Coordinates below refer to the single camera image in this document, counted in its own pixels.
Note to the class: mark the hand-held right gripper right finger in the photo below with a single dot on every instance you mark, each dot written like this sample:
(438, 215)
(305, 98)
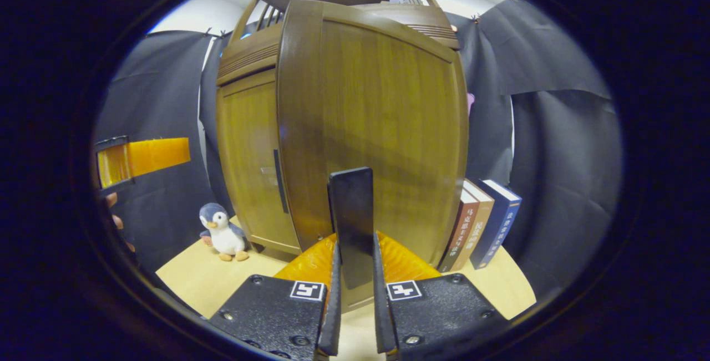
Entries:
(438, 311)

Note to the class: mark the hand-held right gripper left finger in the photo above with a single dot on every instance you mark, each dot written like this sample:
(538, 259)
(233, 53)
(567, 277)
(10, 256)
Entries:
(272, 311)

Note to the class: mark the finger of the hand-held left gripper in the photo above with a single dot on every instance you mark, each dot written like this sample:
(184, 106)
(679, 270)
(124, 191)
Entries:
(158, 156)

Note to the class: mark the wooden double-door shoe cabinet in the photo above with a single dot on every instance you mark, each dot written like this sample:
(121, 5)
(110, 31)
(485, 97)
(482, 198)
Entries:
(249, 56)

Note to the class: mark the dark brown hardcover book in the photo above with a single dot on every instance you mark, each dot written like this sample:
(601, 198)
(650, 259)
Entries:
(460, 228)

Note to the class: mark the penguin plush toy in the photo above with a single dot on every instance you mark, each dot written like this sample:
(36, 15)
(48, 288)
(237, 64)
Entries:
(224, 233)

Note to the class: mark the tan hardcover book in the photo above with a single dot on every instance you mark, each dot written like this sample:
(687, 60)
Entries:
(478, 222)

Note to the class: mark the blue hardcover book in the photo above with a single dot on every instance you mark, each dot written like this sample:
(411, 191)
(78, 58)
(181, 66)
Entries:
(499, 222)

